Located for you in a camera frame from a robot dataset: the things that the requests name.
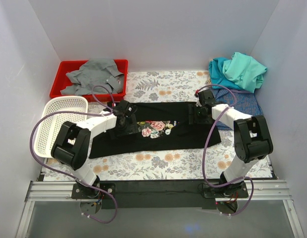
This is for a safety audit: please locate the blue patterned folded shirt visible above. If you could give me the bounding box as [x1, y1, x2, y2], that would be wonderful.
[212, 89, 263, 116]

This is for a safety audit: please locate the aluminium rail frame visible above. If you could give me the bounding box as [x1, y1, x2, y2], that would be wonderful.
[17, 179, 304, 238]

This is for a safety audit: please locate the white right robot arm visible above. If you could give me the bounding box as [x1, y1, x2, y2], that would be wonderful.
[189, 88, 273, 197]

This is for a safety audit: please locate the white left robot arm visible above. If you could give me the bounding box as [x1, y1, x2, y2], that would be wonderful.
[51, 100, 138, 198]

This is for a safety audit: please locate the dark teal shirt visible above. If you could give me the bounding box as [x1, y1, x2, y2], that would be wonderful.
[208, 57, 243, 90]

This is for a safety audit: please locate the grey shirt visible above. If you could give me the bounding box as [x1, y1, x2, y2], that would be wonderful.
[61, 59, 124, 96]

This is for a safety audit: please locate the red plastic bin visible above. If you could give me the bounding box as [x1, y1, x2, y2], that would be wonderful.
[50, 59, 128, 101]

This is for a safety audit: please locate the white perforated plastic basket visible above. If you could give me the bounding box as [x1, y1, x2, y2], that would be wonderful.
[34, 96, 88, 158]

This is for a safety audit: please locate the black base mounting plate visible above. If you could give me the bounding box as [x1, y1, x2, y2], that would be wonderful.
[71, 179, 250, 210]

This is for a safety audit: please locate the black floral print t-shirt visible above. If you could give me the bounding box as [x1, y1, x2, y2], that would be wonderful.
[89, 102, 221, 159]

